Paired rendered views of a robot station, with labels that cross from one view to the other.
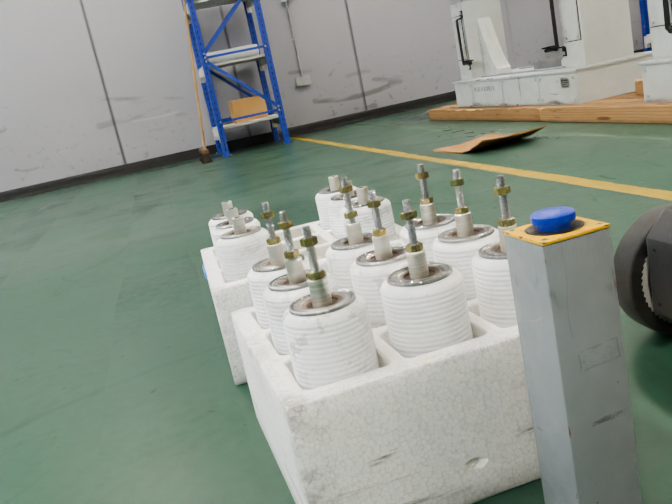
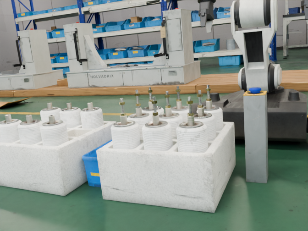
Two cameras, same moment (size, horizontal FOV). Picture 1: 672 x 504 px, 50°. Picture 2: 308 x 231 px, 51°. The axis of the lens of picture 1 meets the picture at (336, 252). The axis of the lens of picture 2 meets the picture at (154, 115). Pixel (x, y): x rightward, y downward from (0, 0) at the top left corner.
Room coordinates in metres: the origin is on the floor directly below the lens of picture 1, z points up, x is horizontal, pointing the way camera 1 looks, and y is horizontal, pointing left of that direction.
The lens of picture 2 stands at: (0.25, 0.87, 0.51)
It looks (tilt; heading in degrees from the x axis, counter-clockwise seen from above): 13 degrees down; 308
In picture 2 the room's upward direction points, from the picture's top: 5 degrees counter-clockwise
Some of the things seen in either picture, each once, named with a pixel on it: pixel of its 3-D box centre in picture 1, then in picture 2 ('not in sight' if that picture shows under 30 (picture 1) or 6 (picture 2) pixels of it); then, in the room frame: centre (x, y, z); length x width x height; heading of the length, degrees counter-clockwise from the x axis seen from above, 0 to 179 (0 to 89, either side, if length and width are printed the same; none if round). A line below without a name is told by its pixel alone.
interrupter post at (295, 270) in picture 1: (295, 271); (156, 120); (0.88, 0.05, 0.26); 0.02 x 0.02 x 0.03
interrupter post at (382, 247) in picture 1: (382, 247); (168, 112); (0.91, -0.06, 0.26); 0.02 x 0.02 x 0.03
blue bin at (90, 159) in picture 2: not in sight; (115, 158); (1.17, -0.03, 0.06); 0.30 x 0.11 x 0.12; 101
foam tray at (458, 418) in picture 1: (406, 370); (172, 158); (0.91, -0.06, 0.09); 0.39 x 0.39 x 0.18; 14
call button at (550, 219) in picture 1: (553, 221); (255, 90); (0.65, -0.20, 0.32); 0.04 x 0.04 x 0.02
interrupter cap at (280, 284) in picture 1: (297, 280); (156, 124); (0.88, 0.05, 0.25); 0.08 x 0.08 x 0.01
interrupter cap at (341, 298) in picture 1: (322, 303); (191, 124); (0.77, 0.03, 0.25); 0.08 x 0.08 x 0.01
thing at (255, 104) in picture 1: (248, 108); not in sight; (6.77, 0.52, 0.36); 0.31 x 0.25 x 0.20; 102
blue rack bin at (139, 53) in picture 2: not in sight; (140, 51); (4.44, -4.27, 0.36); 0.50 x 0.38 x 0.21; 103
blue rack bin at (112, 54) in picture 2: not in sight; (121, 52); (4.87, -4.17, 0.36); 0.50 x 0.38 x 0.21; 102
